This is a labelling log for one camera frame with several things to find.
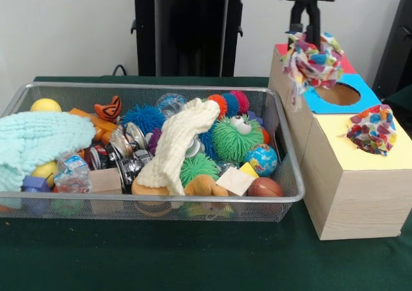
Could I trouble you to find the multicoloured patterned cloth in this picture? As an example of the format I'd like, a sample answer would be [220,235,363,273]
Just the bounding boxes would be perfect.
[279,30,345,113]

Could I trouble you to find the multicoloured heart print cloth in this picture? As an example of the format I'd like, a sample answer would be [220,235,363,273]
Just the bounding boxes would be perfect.
[346,104,397,156]

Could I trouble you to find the cream waffle cloth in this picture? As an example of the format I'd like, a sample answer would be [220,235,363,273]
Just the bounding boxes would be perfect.
[135,97,222,197]

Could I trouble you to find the small green spiky ball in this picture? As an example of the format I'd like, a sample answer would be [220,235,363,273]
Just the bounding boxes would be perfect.
[180,153,220,187]

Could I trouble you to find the mint green waffle cloth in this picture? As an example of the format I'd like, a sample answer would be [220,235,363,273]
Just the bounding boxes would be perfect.
[0,111,97,208]

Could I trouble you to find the wooden box with three holes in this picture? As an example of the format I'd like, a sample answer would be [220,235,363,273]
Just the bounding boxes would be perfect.
[268,42,412,241]

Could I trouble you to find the black upright panel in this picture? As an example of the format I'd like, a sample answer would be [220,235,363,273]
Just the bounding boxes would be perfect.
[373,0,412,94]

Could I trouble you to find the dark green table cloth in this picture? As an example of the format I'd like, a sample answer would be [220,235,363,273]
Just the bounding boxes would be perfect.
[0,75,412,291]
[382,85,412,118]

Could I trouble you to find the globe print ball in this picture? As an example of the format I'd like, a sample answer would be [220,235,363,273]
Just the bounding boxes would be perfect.
[243,144,278,177]

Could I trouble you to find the brown toy football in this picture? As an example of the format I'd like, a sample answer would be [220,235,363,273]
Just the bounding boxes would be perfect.
[247,176,285,197]

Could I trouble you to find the blue spiky ball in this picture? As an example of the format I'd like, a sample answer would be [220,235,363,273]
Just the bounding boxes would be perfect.
[121,104,167,134]

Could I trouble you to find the orange tiger plush toy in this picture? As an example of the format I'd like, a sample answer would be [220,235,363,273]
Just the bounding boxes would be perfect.
[93,95,122,124]

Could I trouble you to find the yellow ball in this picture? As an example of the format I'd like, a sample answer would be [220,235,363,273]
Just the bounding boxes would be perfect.
[30,98,62,113]

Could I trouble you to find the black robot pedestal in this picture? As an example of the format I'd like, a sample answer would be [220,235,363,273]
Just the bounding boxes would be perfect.
[124,0,260,78]

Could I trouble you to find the shallow wire mesh bin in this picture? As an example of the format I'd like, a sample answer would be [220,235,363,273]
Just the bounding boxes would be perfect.
[0,81,306,223]

